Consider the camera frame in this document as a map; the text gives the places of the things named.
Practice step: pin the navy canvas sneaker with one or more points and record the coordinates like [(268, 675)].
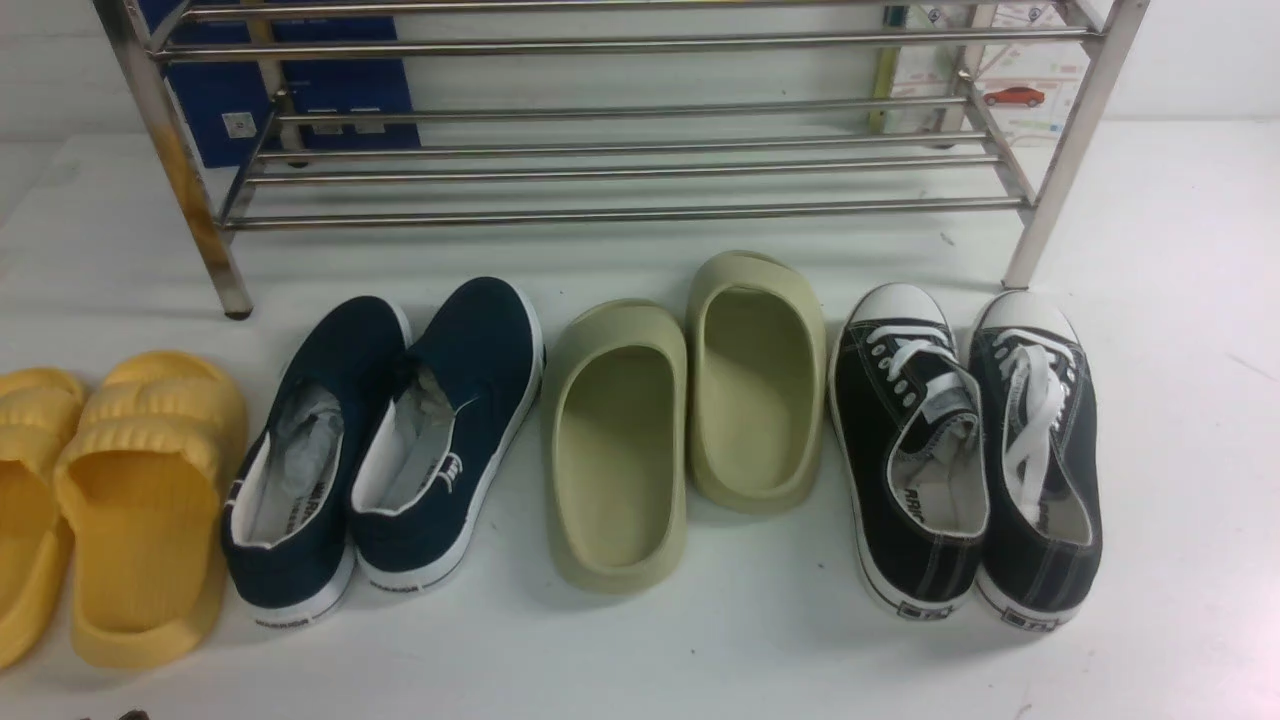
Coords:
[(284, 528), (459, 395)]

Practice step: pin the stainless steel shoe rack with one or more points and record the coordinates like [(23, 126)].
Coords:
[(143, 55)]

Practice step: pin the olive green slipper left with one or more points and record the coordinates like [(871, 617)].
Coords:
[(613, 424)]

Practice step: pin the olive green slipper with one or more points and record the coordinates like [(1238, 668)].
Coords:
[(757, 338), (613, 424)]

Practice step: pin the olive green slipper right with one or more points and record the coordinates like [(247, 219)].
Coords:
[(757, 338)]

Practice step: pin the black laced sneaker left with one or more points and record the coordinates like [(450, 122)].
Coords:
[(908, 422)]

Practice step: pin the black laced sneaker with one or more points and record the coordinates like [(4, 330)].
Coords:
[(908, 422), (1044, 541)]

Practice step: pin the black laced sneaker right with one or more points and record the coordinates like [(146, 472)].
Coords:
[(1044, 541)]

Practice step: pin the white box with red car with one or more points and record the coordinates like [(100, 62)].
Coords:
[(1029, 89)]

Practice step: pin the blue cardboard box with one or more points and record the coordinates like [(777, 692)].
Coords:
[(225, 104)]

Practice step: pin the yellow slide slipper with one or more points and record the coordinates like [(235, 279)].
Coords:
[(40, 409), (142, 483)]

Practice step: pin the yellow slide slipper far left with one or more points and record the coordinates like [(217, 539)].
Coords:
[(40, 409)]

